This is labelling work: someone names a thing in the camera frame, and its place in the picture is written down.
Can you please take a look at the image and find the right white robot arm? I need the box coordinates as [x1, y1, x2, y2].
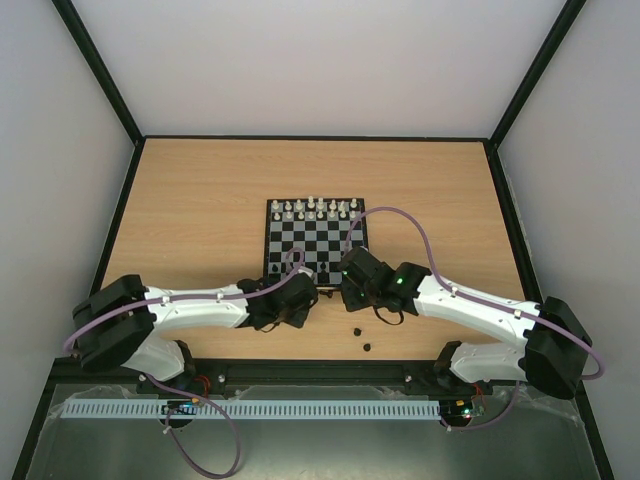
[338, 247, 592, 400]

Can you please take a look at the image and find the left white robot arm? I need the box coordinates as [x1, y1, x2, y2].
[64, 267, 318, 381]

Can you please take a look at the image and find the black and silver chessboard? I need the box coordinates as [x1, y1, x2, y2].
[263, 197, 368, 289]

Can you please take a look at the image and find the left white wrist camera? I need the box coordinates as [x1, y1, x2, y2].
[298, 266, 316, 282]

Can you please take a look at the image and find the black aluminium frame rail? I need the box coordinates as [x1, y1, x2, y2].
[49, 357, 581, 396]

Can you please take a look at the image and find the light blue cable duct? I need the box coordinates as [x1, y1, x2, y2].
[60, 399, 441, 421]

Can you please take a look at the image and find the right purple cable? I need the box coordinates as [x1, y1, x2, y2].
[343, 205, 607, 432]

